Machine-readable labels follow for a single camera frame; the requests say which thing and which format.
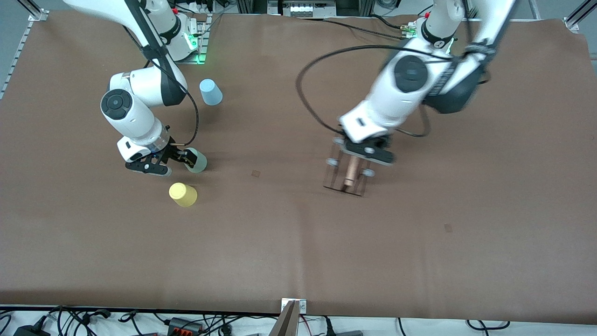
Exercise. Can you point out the black orange connector box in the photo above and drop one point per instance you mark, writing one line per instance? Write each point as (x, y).
(185, 326)

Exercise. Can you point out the aluminium side rail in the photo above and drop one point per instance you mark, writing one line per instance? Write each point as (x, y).
(16, 56)

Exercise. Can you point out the black power adapter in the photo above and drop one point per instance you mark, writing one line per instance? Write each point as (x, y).
(30, 330)

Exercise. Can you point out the grey flat box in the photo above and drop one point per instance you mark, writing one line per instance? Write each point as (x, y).
(349, 333)

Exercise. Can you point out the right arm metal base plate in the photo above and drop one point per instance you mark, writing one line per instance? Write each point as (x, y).
(201, 46)

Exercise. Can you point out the pale green plastic cup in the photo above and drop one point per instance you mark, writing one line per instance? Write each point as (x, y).
(198, 162)

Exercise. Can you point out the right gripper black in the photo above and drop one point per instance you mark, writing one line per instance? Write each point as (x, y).
(173, 152)

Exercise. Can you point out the white power strip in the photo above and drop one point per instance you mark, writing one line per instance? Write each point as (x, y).
(203, 6)

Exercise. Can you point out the grey electrical terminal box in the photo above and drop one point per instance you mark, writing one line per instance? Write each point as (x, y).
(308, 8)

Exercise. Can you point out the aluminium profile post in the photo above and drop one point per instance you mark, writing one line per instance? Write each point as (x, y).
(287, 322)

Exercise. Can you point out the yellow plastic cup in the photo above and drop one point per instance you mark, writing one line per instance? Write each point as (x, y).
(184, 196)

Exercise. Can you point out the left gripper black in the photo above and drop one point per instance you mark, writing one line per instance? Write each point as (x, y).
(383, 141)

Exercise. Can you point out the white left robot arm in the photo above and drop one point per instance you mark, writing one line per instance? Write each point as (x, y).
(401, 93)

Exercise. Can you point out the light blue plastic cup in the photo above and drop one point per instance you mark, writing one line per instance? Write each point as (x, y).
(211, 92)

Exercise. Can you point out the aluminium corner bracket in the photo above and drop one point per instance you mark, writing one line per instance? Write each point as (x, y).
(37, 14)

